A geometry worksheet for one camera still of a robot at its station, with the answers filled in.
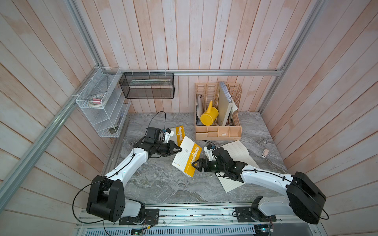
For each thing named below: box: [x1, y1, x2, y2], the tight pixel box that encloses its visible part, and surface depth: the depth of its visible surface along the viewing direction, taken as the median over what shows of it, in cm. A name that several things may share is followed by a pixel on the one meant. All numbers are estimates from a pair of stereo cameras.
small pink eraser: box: [261, 148, 270, 158], surface depth 97 cm
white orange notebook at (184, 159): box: [171, 135, 202, 178], surface depth 81 cm
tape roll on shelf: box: [88, 93, 107, 108], surface depth 75 cm
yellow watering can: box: [199, 100, 220, 127], surface depth 100 cm
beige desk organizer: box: [194, 81, 243, 141], surface depth 103 cm
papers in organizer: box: [228, 96, 238, 126], surface depth 100 cm
